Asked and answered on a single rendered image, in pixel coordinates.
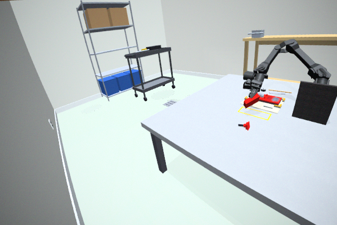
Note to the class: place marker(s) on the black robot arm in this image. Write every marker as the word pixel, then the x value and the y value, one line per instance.
pixel 316 71

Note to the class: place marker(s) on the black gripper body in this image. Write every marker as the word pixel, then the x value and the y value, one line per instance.
pixel 257 82

